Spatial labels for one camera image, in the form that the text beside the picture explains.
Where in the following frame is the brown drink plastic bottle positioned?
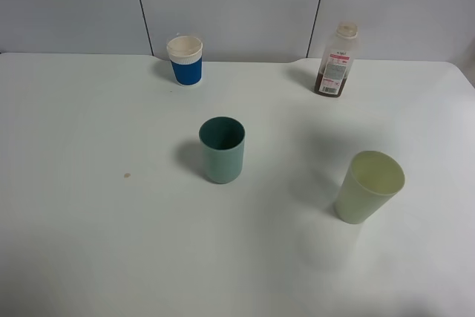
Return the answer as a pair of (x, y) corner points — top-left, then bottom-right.
(314, 22), (358, 97)

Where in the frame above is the teal green plastic cup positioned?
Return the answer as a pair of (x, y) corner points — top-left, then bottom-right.
(199, 117), (246, 184)

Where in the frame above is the blue sleeved paper cup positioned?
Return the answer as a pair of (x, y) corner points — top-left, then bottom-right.
(166, 36), (203, 86)

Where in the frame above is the pale yellow plastic cup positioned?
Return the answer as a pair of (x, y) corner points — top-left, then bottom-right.
(334, 151), (405, 224)

